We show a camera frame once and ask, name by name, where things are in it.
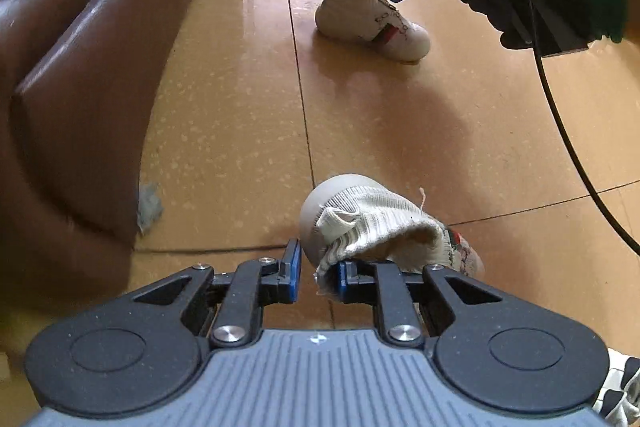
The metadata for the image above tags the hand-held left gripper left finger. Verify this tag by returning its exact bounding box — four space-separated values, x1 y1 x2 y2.
131 238 302 349

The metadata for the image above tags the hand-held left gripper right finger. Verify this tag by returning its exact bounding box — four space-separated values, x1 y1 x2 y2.
335 258 503 349

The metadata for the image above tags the cream knit baby shoe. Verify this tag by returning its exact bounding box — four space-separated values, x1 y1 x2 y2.
299 173 485 295
315 0 432 62

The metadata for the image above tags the white mesh gum-sole sneaker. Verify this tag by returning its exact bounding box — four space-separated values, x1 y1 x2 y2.
592 348 640 427

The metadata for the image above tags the grey lint clump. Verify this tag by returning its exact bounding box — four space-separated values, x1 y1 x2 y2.
137 184 164 236

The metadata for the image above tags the brown leather sofa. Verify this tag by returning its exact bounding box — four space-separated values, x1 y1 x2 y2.
0 0 253 358

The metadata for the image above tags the black cable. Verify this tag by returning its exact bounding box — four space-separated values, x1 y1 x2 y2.
492 0 640 255

